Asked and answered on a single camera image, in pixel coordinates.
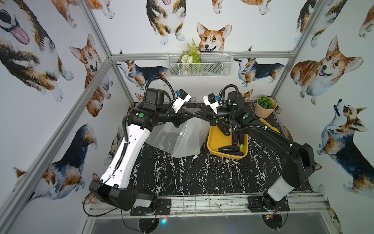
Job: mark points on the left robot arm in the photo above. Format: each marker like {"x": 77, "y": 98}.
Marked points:
{"x": 113, "y": 187}

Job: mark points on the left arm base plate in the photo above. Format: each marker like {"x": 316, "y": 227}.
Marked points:
{"x": 157, "y": 207}

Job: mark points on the artificial fern and flower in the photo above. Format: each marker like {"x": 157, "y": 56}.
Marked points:
{"x": 190, "y": 60}

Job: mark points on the white wire wall basket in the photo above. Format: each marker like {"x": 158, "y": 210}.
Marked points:
{"x": 205, "y": 64}

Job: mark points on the frosted zip-top bag rear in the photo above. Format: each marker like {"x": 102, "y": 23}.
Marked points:
{"x": 164, "y": 137}

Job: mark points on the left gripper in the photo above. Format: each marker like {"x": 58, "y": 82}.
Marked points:
{"x": 179, "y": 113}

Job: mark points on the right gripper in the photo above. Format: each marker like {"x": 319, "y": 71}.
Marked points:
{"x": 213, "y": 118}

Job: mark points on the yellow plastic tray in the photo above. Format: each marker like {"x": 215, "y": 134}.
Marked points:
{"x": 216, "y": 139}

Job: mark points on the purple eggplant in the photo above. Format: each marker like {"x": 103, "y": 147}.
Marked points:
{"x": 235, "y": 138}
{"x": 236, "y": 154}
{"x": 223, "y": 128}
{"x": 228, "y": 149}

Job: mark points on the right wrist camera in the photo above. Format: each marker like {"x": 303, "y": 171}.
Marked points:
{"x": 212, "y": 101}

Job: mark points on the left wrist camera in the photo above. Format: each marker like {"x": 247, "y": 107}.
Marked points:
{"x": 182, "y": 97}

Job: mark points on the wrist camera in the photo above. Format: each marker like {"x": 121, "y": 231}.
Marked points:
{"x": 182, "y": 97}
{"x": 212, "y": 101}

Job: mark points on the aluminium frame post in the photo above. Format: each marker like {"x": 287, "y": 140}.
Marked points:
{"x": 15, "y": 204}

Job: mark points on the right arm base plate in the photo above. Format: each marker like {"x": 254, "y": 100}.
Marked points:
{"x": 260, "y": 204}

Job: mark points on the pink pot green plant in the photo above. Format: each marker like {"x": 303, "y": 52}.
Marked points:
{"x": 265, "y": 106}

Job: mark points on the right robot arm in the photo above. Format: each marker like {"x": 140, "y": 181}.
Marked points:
{"x": 298, "y": 160}

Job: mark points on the frosted zip-top bag front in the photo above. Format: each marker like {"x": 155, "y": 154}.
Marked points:
{"x": 191, "y": 138}

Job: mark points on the yellow plastic scoop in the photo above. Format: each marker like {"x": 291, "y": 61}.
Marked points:
{"x": 269, "y": 125}

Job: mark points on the frosted zip-top bag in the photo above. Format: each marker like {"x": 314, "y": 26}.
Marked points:
{"x": 164, "y": 137}
{"x": 191, "y": 138}

